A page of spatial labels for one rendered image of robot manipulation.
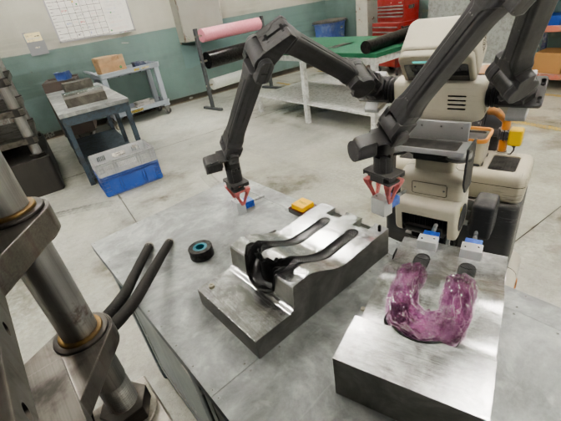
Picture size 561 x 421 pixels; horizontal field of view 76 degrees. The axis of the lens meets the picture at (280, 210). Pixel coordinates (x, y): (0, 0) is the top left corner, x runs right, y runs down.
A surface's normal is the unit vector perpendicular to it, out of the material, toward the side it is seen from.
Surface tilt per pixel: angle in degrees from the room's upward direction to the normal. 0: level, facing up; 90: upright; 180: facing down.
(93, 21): 90
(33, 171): 90
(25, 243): 90
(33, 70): 90
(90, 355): 0
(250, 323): 0
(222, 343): 0
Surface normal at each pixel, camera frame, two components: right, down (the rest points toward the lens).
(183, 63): 0.55, 0.36
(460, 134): -0.59, 0.48
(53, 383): -0.14, -0.85
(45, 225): 0.99, -0.16
